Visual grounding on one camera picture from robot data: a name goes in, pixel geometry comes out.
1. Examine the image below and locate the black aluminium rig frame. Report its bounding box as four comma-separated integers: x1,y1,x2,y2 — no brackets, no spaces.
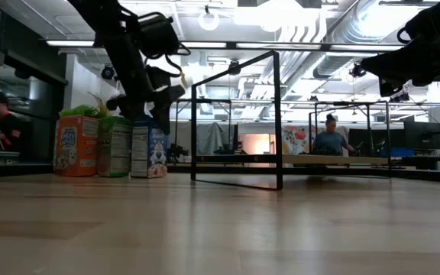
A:
0,162,440,184

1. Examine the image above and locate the orange Frosted Mini Wheats box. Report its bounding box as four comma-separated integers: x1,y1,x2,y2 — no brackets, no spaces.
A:
53,115,99,177

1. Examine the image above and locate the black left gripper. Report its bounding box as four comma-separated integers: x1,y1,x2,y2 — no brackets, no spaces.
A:
106,65,186,135

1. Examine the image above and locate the leafy green plant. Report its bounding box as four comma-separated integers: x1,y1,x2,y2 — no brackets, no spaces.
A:
59,105,99,118

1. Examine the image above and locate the silver ventilation duct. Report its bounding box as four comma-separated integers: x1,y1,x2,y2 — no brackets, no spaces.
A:
313,0,410,79

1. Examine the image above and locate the colourful printed cloth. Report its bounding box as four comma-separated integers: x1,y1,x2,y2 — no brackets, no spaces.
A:
282,125,312,156

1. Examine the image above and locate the person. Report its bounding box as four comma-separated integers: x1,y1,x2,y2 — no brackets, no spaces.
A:
0,90,24,154
311,113,358,156

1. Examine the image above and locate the green cereal box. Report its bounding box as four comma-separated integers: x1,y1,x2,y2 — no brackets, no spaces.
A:
96,116,134,178

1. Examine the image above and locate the round white pendant lamp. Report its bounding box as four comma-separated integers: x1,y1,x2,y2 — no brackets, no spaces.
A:
199,5,221,31

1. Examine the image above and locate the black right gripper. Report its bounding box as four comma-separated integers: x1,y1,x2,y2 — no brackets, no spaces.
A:
359,22,440,87

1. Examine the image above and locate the black computer monitor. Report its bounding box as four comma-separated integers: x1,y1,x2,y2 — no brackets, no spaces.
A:
403,121,440,150
348,128,405,156

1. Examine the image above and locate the blue Frosted Flakes box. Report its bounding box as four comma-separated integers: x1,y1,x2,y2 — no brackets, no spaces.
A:
131,118,170,180

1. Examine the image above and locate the fluorescent ceiling light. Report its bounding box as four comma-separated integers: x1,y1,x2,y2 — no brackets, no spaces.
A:
236,42,404,53
181,40,228,49
46,40,95,47

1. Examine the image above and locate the spiky green plant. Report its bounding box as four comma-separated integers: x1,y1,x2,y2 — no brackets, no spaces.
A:
89,93,111,119

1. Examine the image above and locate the blue plastic bin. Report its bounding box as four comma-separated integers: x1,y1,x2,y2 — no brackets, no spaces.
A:
380,147,415,158

